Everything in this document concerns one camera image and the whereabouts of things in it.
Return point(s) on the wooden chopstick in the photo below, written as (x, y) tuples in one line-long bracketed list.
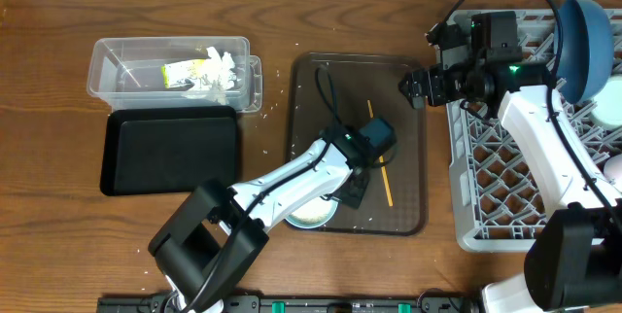
[(382, 167)]

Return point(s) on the light blue rice bowl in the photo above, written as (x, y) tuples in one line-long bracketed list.
[(314, 213)]

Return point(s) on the clear plastic bin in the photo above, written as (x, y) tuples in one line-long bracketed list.
[(125, 73)]

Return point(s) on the white napkin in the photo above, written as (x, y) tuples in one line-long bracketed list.
[(215, 72)]

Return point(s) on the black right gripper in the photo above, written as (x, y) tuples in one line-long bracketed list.
[(436, 78)]

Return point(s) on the dark blue plate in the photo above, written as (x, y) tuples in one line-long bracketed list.
[(587, 51)]

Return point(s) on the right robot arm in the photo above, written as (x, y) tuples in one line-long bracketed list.
[(576, 260)]

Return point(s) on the mint green bowl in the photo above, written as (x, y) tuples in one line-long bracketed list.
[(607, 112)]

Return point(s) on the yellow green snack wrapper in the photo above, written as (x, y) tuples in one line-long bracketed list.
[(182, 72)]

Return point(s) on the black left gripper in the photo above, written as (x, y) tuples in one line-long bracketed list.
[(355, 200)]

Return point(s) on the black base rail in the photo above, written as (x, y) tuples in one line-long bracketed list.
[(434, 303)]

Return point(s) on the grey dishwasher rack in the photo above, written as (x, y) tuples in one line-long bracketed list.
[(496, 204)]

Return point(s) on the pink white cup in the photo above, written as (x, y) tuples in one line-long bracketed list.
[(613, 171)]

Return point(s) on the black plastic tray bin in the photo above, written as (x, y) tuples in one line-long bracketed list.
[(168, 150)]

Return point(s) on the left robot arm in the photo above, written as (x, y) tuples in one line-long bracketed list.
[(216, 234)]

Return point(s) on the brown serving tray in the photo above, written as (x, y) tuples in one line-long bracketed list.
[(356, 78)]

